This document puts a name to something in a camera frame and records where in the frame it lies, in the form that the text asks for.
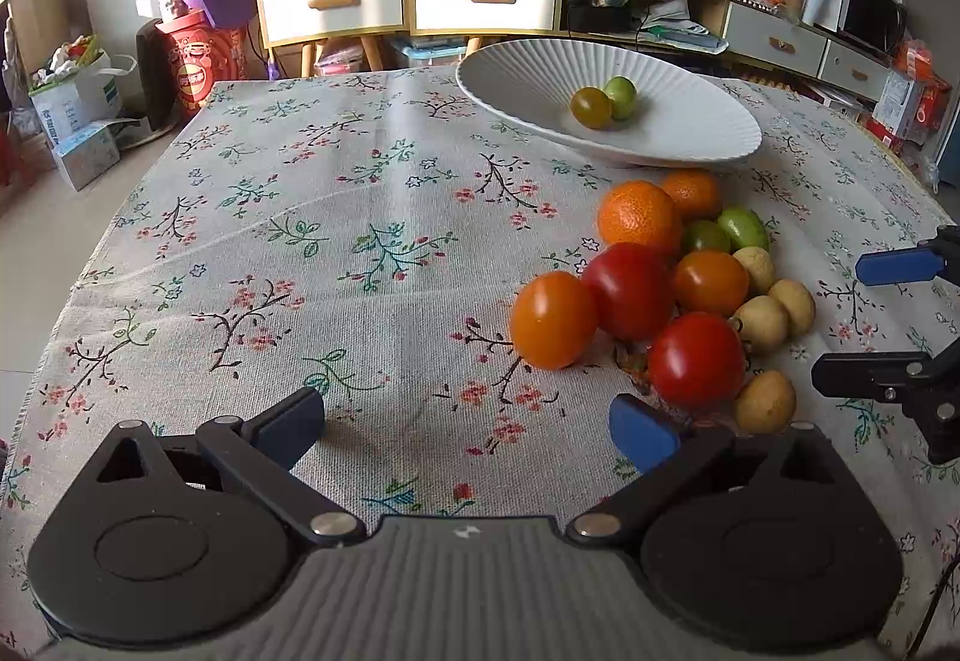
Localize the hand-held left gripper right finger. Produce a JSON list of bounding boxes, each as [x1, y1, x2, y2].
[[566, 395, 852, 549]]

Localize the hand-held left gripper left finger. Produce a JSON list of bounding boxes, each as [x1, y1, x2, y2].
[[94, 387, 368, 549]]

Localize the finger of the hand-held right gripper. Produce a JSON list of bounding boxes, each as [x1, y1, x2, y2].
[[855, 227, 960, 288], [811, 342, 960, 467]]

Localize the red tomato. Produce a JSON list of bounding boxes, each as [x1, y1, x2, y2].
[[581, 242, 677, 341], [649, 312, 747, 408]]

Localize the yellow longan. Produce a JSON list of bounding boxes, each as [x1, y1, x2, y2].
[[733, 246, 777, 295], [733, 296, 790, 354], [735, 370, 797, 433], [769, 278, 816, 336]]

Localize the orange tomato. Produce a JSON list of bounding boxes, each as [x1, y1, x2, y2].
[[673, 250, 751, 317], [510, 271, 599, 371]]

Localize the green lime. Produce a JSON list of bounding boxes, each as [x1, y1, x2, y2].
[[718, 206, 770, 253], [604, 76, 638, 121]]

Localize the dark green tomato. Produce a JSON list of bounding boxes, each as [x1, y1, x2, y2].
[[681, 220, 732, 257]]

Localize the large orange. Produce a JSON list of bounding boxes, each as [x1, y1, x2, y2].
[[598, 179, 683, 257]]

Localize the white ribbed plate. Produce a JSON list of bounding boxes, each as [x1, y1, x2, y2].
[[455, 38, 764, 169]]

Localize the orange snack packages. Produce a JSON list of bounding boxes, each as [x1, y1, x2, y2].
[[874, 38, 950, 145]]

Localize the white low cabinet drawer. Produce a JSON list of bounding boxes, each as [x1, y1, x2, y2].
[[819, 40, 893, 101], [724, 1, 830, 79]]

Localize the small orange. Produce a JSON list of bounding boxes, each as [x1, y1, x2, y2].
[[660, 168, 722, 221]]

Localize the floral tablecloth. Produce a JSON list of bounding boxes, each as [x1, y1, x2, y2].
[[0, 68, 960, 661]]

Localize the white microwave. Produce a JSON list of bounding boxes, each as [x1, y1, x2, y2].
[[814, 0, 908, 58]]

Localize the loose papers pile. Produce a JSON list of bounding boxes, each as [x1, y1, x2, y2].
[[645, 0, 728, 51]]

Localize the dark olive tomato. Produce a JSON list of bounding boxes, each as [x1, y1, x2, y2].
[[571, 86, 614, 130]]

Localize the light blue carton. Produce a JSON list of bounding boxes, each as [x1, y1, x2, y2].
[[52, 121, 121, 191]]

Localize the red printed barrel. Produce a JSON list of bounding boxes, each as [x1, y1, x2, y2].
[[161, 8, 248, 111]]

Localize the white bag with toys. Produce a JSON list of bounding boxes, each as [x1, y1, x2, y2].
[[30, 35, 137, 145]]

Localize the clear plastic storage bin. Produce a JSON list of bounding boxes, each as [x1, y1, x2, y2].
[[390, 35, 473, 70]]

